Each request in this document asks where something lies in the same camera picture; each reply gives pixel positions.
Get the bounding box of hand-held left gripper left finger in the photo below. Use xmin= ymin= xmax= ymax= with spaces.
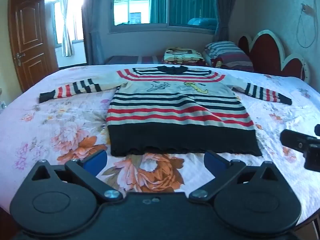
xmin=31 ymin=149 xmax=123 ymax=204

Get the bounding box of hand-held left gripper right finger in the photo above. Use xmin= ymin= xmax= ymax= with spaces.
xmin=189 ymin=151 xmax=283 ymax=204

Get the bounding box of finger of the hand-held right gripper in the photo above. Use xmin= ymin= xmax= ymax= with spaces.
xmin=280 ymin=129 xmax=313 ymax=153

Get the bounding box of striped knit sweater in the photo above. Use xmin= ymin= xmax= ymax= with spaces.
xmin=39 ymin=65 xmax=292 ymax=157

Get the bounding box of floral bed sheet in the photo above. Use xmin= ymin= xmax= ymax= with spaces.
xmin=0 ymin=64 xmax=320 ymax=222

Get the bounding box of red and white headboard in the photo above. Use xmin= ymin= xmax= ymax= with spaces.
xmin=237 ymin=29 xmax=311 ymax=82

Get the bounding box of striped bed sheet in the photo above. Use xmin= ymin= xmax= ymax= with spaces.
xmin=104 ymin=55 xmax=165 ymax=65

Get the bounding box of folded printed blanket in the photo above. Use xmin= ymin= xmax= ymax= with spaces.
xmin=163 ymin=47 xmax=207 ymax=66

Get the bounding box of striped pillow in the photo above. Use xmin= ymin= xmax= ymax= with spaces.
xmin=202 ymin=41 xmax=253 ymax=68

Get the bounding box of brown wooden door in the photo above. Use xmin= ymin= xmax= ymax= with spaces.
xmin=7 ymin=0 xmax=59 ymax=93

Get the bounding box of grey long curtain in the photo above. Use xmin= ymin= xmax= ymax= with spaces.
xmin=81 ymin=0 xmax=113 ymax=65
xmin=214 ymin=0 xmax=241 ymax=43

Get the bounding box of white sheer curtain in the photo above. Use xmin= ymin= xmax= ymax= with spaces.
xmin=60 ymin=0 xmax=75 ymax=57

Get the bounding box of teal cloth bundle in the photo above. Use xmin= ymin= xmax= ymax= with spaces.
xmin=187 ymin=17 xmax=217 ymax=29

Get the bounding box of balcony window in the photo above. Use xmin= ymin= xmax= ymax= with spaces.
xmin=44 ymin=0 xmax=87 ymax=68

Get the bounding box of sliding glass window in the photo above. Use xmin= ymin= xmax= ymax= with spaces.
xmin=112 ymin=0 xmax=218 ymax=28

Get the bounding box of teal window curtain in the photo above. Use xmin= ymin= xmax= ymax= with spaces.
xmin=149 ymin=0 xmax=218 ymax=25

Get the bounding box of hanging wall cable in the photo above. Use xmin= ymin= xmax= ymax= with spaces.
xmin=296 ymin=3 xmax=315 ymax=49

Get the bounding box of metal door handle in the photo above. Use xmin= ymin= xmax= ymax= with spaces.
xmin=14 ymin=52 xmax=26 ymax=67

